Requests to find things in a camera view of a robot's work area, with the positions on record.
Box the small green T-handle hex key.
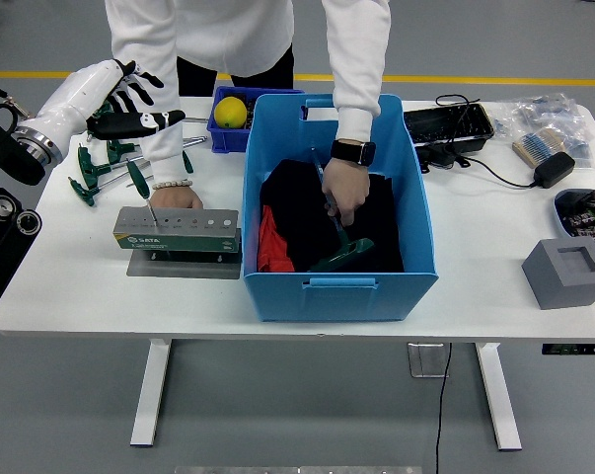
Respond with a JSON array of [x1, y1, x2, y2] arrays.
[[126, 149, 195, 189], [125, 158, 160, 229]]

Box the black plastic tray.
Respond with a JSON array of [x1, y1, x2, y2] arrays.
[[403, 103, 496, 149]]

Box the person's right hand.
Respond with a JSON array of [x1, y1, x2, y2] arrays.
[[148, 186, 204, 214]]

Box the black wrist watch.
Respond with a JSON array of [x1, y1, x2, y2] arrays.
[[330, 139, 378, 168]]

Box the large green T-handle hex key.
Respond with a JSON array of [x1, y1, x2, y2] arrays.
[[306, 145, 376, 274]]

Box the black cord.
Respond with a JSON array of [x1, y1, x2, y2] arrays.
[[417, 93, 540, 190]]

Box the large light blue folding box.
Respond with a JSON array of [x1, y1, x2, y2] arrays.
[[242, 93, 439, 323]]

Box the white table leg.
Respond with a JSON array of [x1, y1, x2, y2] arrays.
[[474, 342, 524, 451], [129, 338, 174, 449]]

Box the yellow lemon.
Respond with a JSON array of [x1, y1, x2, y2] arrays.
[[213, 96, 250, 130]]

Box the resistor strip bundle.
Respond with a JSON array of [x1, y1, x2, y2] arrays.
[[511, 128, 567, 167]]

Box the small dark blue bin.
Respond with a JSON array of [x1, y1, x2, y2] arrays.
[[206, 85, 306, 154]]

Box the metal floor socket plate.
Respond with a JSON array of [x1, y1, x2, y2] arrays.
[[408, 342, 451, 379]]

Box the grey and green tool holder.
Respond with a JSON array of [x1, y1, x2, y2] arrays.
[[112, 205, 243, 280]]

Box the person's left hand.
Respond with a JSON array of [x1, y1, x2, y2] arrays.
[[321, 158, 372, 229]]

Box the beaded bracelet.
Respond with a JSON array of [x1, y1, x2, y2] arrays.
[[151, 178, 194, 192]]

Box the black table control panel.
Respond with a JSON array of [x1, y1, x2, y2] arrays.
[[541, 343, 595, 356]]

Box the electronic parts pile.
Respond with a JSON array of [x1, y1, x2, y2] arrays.
[[562, 190, 595, 248]]

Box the person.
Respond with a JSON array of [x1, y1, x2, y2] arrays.
[[104, 0, 392, 229]]

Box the black floor cable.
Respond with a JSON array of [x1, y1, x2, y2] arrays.
[[433, 343, 454, 474]]

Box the white and black robot left hand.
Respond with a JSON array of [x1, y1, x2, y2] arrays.
[[30, 58, 186, 147]]

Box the black cloth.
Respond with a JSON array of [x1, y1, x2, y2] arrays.
[[260, 158, 406, 274]]

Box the light blue shallow tray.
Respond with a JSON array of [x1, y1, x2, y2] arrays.
[[553, 187, 595, 262]]

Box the clear plastic parts bags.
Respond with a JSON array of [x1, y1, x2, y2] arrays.
[[491, 92, 595, 172]]

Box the grey foam block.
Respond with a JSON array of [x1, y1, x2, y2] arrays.
[[521, 236, 595, 311]]

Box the red cloth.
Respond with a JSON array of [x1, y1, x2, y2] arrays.
[[257, 204, 296, 273]]

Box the black power adapter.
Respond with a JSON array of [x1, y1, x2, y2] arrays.
[[532, 151, 577, 189]]

